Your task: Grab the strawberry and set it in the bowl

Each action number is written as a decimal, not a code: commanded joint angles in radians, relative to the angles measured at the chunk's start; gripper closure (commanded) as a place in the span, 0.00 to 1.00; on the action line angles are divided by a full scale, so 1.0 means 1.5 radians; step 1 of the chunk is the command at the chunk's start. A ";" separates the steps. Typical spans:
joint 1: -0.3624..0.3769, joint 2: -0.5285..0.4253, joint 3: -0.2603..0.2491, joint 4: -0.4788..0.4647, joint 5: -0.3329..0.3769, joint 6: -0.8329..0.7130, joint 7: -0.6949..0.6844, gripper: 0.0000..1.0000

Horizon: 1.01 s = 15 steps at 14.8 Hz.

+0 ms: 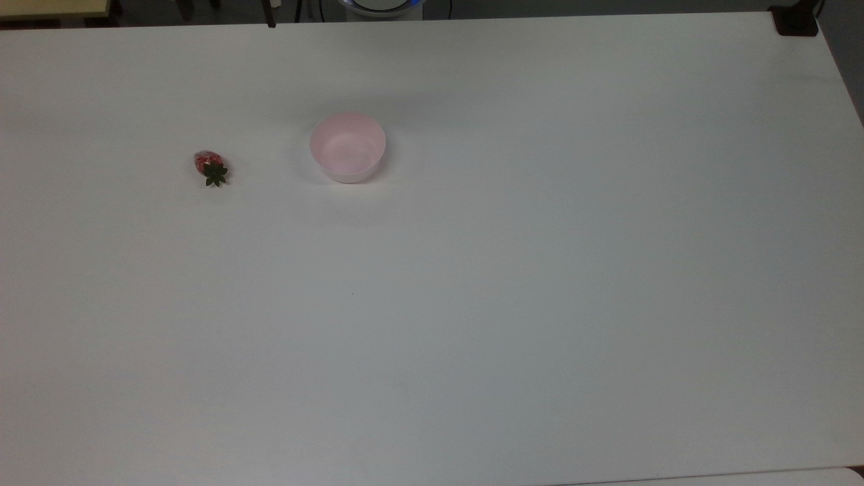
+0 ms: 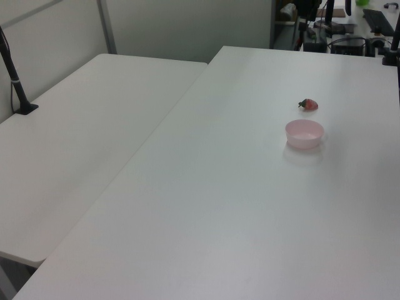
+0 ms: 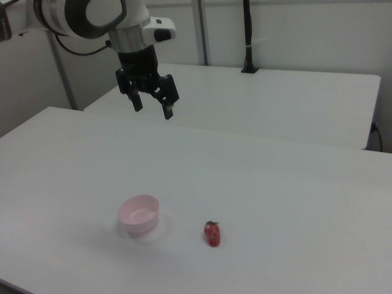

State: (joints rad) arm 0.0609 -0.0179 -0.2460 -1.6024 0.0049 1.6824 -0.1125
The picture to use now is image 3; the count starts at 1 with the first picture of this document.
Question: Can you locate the black floor cable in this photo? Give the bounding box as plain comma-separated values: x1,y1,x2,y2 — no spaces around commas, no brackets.
371,122,384,152

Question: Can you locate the grey partition frame post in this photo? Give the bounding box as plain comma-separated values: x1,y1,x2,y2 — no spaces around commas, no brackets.
192,0,213,66
45,30,78,110

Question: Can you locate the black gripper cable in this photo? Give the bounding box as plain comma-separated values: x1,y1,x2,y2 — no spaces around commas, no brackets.
54,32,111,57

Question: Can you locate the black camera stand pole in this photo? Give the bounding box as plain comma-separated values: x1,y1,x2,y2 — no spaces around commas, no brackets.
240,0,261,74

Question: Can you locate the red strawberry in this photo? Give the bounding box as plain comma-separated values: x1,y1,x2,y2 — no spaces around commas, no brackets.
203,220,221,247

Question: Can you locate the white side table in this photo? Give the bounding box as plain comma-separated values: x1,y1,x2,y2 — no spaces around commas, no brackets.
83,62,382,151

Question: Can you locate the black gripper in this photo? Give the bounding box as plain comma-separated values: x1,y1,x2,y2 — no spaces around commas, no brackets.
115,45,180,121

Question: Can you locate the pink plastic bowl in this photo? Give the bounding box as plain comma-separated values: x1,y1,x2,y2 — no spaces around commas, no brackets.
118,194,160,237

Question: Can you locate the dark equipment piece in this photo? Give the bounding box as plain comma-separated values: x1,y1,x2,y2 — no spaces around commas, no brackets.
0,4,13,42

